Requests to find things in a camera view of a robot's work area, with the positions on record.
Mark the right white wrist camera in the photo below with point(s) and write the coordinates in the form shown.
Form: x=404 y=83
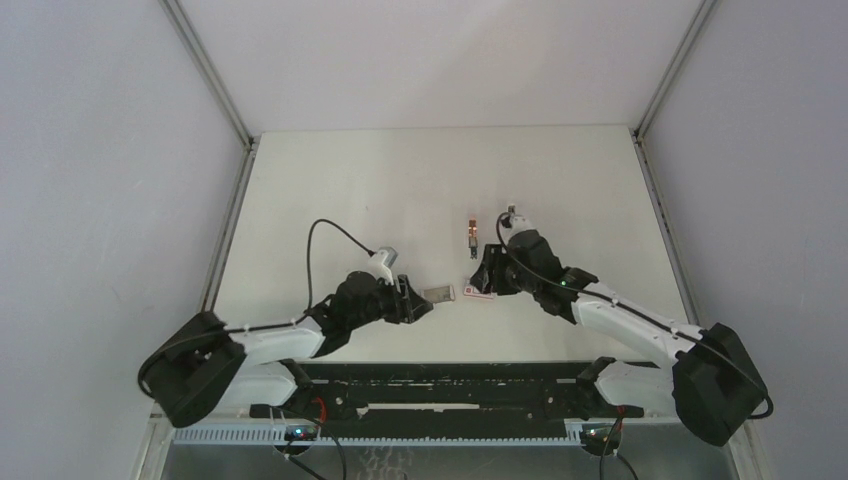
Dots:
x=516 y=223

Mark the aluminium frame post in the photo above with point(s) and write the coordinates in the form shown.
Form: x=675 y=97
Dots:
x=640 y=136
x=188 y=35

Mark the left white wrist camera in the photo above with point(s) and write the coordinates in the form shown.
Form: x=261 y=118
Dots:
x=380 y=264

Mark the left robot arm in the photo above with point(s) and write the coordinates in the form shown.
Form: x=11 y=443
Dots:
x=208 y=366

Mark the cardboard staple box tray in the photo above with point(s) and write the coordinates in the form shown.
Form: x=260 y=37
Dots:
x=441 y=294

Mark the left aluminium frame post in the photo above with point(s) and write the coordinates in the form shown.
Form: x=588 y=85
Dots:
x=188 y=35

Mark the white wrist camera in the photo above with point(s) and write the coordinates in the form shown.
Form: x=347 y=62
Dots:
x=516 y=223
x=380 y=264

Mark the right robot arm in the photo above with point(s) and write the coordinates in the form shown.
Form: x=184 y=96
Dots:
x=703 y=377

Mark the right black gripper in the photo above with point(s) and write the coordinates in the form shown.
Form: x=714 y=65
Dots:
x=488 y=276

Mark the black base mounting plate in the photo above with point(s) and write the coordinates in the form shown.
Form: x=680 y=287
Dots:
x=473 y=398

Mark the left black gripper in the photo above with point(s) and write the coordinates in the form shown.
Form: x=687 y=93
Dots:
x=407 y=305

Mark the right aluminium frame post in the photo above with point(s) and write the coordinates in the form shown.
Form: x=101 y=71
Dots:
x=640 y=136

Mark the red staple box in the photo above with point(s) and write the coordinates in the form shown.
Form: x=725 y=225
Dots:
x=469 y=290

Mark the white slotted cable duct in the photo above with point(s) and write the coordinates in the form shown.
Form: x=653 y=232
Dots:
x=300 y=435

